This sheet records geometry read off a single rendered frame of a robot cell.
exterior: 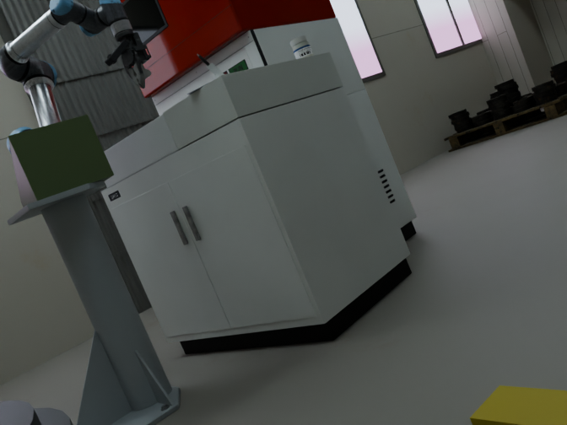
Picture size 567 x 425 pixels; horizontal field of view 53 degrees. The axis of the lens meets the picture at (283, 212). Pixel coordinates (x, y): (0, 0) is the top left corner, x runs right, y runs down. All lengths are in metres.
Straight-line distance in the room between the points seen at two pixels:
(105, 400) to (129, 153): 0.94
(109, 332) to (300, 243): 0.74
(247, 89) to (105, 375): 1.12
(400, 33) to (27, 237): 4.80
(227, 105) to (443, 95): 5.71
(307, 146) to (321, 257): 0.41
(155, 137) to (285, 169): 0.54
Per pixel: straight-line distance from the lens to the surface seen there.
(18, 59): 2.52
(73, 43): 4.79
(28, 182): 2.06
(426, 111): 7.10
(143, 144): 2.29
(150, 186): 2.34
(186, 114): 2.06
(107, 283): 2.11
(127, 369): 2.16
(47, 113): 2.47
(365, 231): 2.21
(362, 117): 3.02
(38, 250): 4.34
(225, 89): 1.90
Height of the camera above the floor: 0.63
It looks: 5 degrees down
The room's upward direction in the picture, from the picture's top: 23 degrees counter-clockwise
